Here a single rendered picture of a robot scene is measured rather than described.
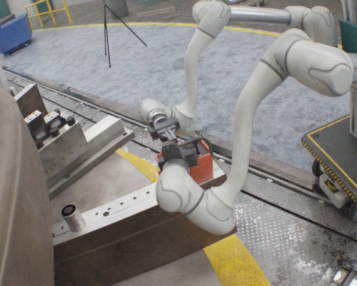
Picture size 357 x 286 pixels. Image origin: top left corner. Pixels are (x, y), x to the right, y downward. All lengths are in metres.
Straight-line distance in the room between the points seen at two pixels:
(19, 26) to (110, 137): 8.47
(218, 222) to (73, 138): 1.41
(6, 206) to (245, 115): 0.77
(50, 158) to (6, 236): 1.41
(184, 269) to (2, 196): 0.94
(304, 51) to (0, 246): 0.98
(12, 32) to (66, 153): 8.66
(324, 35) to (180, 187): 1.18
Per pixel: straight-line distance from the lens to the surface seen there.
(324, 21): 1.87
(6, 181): 1.17
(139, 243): 1.57
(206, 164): 1.44
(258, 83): 1.09
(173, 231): 1.58
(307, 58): 0.98
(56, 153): 2.32
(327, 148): 2.16
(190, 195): 1.10
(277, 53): 1.08
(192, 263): 1.69
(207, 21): 1.66
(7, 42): 10.84
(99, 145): 2.57
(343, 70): 0.95
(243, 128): 1.10
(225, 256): 2.07
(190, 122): 1.82
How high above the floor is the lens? 1.64
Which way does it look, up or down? 34 degrees down
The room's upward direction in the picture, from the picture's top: 17 degrees counter-clockwise
